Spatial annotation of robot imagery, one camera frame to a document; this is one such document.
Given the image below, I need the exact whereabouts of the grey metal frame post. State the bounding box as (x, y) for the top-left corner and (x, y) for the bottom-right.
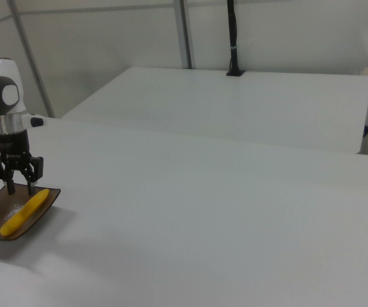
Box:
(173, 0), (193, 70)

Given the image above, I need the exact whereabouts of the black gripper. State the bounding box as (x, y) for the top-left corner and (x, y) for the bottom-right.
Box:
(0, 131), (45, 196)

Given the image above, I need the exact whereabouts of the black camera pole with base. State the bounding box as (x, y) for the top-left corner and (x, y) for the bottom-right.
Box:
(225, 0), (247, 78)

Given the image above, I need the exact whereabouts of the yellow banana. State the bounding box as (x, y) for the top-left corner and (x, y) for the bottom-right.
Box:
(0, 188), (51, 237)

